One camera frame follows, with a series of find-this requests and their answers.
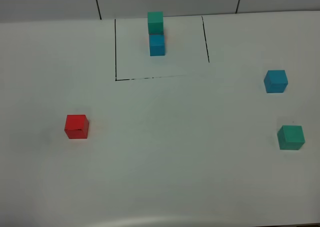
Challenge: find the blue template cube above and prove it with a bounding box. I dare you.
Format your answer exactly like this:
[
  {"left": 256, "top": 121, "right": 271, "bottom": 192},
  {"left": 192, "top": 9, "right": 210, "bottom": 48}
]
[{"left": 149, "top": 34, "right": 166, "bottom": 57}]

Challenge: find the red cube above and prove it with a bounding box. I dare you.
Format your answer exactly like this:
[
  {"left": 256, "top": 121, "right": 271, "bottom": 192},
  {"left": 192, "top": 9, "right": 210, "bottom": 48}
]
[{"left": 64, "top": 114, "right": 89, "bottom": 139}]

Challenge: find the green template cube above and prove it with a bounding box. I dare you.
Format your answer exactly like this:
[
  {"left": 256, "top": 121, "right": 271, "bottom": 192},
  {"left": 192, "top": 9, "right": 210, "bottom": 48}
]
[{"left": 147, "top": 11, "right": 164, "bottom": 35}]

